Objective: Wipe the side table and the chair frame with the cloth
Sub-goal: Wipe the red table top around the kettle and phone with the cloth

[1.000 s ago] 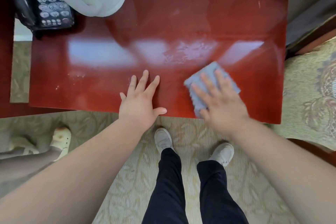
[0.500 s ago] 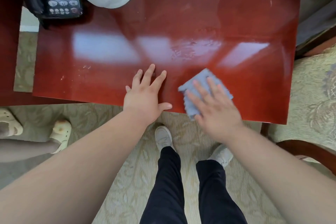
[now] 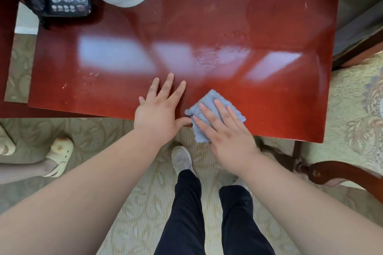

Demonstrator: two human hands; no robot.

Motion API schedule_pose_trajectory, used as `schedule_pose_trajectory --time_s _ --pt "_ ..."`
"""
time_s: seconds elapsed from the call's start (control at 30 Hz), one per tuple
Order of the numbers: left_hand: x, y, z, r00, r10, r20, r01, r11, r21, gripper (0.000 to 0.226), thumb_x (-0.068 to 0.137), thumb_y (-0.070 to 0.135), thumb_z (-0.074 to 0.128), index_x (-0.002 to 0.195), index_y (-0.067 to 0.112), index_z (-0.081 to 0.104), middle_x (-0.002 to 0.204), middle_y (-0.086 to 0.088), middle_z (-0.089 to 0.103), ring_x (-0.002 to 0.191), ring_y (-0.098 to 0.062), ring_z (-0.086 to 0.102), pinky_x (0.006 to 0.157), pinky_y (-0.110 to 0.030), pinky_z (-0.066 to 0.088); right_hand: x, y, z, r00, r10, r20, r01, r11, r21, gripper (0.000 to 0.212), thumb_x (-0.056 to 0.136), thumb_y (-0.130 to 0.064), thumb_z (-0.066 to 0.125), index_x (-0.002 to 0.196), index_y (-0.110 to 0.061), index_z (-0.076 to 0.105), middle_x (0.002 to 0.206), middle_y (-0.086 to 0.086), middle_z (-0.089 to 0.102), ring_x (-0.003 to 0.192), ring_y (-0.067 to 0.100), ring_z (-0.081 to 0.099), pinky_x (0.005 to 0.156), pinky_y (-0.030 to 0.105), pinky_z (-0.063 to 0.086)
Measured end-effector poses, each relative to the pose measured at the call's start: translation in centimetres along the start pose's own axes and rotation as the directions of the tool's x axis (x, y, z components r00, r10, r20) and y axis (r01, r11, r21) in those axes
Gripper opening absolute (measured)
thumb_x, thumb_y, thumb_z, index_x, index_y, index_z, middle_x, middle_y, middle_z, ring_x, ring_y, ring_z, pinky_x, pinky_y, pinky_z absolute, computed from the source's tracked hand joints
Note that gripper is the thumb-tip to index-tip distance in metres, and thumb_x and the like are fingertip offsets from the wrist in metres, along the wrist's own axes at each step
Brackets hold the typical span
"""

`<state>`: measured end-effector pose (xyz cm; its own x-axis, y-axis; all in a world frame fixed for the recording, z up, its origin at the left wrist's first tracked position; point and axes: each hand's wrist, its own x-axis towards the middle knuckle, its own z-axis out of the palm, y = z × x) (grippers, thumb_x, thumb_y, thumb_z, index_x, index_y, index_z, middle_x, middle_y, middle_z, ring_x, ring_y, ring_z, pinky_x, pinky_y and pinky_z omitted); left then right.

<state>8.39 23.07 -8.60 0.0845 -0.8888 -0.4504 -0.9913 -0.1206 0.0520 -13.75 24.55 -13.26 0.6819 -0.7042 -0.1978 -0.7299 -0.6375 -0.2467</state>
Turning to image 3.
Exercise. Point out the floral upholstered wooden armchair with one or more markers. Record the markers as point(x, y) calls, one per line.
point(353, 99)

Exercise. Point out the person's right white shoe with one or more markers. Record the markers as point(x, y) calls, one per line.
point(241, 184)

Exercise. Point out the red wooden table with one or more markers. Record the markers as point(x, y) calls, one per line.
point(269, 24)

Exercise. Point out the person's left hand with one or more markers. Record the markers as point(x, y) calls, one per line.
point(157, 117)

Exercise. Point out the person's right hand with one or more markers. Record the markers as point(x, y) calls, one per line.
point(233, 147)

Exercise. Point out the person's right forearm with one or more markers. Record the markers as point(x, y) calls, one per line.
point(314, 219)

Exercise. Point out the grey-blue cleaning cloth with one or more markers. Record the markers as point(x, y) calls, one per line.
point(206, 99)

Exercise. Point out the person's left white shoe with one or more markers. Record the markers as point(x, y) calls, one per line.
point(181, 159)

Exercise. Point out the person's black trousers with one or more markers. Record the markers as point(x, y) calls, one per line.
point(185, 219)

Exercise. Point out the person's left forearm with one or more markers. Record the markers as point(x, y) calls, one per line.
point(77, 201)

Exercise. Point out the large red wooden desk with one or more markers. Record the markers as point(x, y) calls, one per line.
point(6, 54)

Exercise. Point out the person's white shoe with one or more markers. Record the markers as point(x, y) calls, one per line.
point(181, 159)
point(241, 184)

